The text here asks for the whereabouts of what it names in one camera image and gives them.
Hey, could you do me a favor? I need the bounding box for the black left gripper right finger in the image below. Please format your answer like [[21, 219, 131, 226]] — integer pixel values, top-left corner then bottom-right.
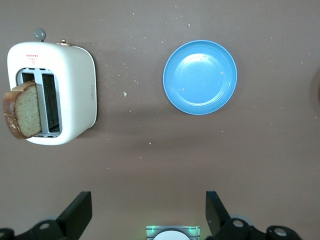
[[205, 191, 305, 240]]

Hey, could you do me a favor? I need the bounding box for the brown bread slice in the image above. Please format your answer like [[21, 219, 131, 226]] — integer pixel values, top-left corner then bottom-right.
[[2, 80, 43, 140]]

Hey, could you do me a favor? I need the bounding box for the white two-slot toaster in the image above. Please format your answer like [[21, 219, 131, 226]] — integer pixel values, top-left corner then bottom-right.
[[6, 27, 98, 146]]

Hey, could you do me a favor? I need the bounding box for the blue plate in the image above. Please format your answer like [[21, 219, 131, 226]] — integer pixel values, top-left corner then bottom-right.
[[162, 39, 238, 116]]

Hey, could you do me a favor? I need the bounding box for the brown table cover sheet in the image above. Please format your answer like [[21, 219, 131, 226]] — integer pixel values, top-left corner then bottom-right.
[[0, 0, 320, 240]]

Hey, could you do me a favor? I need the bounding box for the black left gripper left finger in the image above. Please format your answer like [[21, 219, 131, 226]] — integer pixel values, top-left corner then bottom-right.
[[0, 191, 93, 240]]

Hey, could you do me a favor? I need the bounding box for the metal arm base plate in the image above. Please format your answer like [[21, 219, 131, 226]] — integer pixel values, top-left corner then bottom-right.
[[145, 224, 201, 240]]

